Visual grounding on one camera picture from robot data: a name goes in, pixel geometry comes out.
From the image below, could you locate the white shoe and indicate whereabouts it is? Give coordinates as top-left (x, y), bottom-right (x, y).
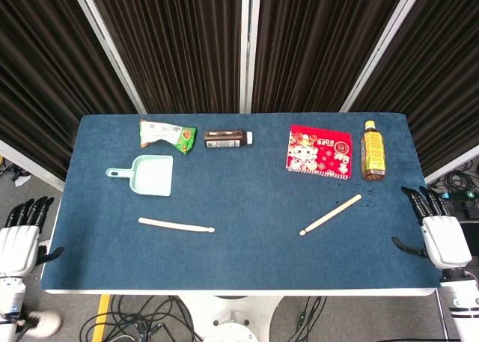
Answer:
top-left (28, 311), bottom-right (63, 338)

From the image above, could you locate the robot left five-finger hand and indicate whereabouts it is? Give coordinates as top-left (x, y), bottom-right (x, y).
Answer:
top-left (0, 196), bottom-right (65, 279)

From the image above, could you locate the dark pleated partition panel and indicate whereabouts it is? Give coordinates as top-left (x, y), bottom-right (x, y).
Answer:
top-left (0, 0), bottom-right (138, 182)
top-left (351, 0), bottom-right (479, 174)
top-left (252, 0), bottom-right (411, 114)
top-left (85, 0), bottom-right (248, 114)

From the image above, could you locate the mint green plastic dustpan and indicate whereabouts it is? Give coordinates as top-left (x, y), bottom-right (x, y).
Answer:
top-left (105, 154), bottom-right (174, 198)

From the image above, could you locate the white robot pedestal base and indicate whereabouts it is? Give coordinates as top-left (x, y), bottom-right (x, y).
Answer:
top-left (179, 295), bottom-right (285, 342)

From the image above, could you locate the yellow label tea bottle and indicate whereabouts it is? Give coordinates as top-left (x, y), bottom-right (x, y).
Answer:
top-left (360, 120), bottom-right (388, 182)

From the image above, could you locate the green white snack bag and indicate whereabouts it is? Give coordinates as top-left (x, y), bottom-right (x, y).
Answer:
top-left (139, 119), bottom-right (198, 156)

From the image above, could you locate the robot right five-finger hand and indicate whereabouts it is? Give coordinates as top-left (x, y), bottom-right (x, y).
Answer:
top-left (391, 186), bottom-right (473, 272)

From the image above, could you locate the wooden drumstick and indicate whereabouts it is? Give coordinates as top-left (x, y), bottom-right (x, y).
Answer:
top-left (299, 194), bottom-right (363, 237)
top-left (138, 217), bottom-right (216, 233)

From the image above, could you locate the red cartoon pouch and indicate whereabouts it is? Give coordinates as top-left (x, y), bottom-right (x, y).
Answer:
top-left (286, 124), bottom-right (354, 180)

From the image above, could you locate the blue felt table mat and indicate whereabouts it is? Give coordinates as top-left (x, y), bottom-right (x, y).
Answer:
top-left (40, 113), bottom-right (439, 291)

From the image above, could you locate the black floor cable bundle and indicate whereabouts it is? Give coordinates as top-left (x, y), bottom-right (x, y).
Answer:
top-left (80, 295), bottom-right (203, 342)

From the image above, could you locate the brown bottle white cap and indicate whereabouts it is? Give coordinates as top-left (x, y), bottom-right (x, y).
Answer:
top-left (204, 129), bottom-right (254, 150)

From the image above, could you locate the black cable with connector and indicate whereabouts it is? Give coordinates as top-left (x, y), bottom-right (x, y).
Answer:
top-left (295, 296), bottom-right (326, 335)

